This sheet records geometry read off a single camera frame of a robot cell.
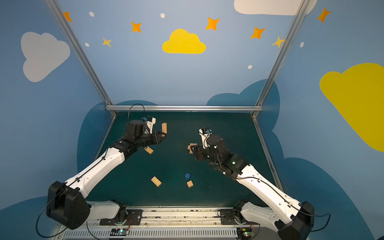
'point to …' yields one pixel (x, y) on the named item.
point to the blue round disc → (187, 175)
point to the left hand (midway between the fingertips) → (167, 135)
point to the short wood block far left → (149, 150)
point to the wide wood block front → (156, 181)
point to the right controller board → (244, 233)
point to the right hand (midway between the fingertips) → (198, 144)
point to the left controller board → (119, 232)
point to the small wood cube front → (190, 184)
